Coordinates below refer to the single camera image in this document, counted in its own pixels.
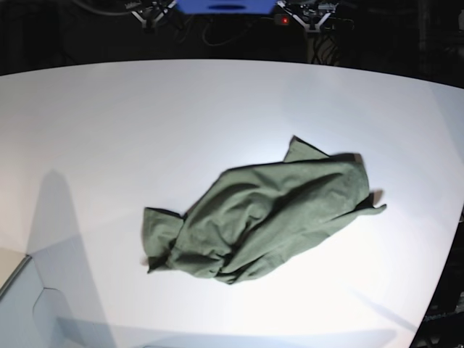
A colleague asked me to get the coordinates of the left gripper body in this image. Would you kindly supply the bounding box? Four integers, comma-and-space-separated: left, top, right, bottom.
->
278, 0, 340, 17

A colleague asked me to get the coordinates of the green t-shirt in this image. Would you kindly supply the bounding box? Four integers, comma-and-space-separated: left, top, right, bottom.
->
141, 137, 384, 285

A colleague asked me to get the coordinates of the blue box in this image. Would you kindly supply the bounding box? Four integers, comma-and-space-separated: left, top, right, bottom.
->
177, 0, 277, 15

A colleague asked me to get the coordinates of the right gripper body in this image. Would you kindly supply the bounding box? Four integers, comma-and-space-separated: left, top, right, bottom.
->
125, 0, 177, 29

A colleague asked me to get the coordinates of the black power strip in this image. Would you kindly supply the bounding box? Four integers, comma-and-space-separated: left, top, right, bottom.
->
273, 13, 355, 33

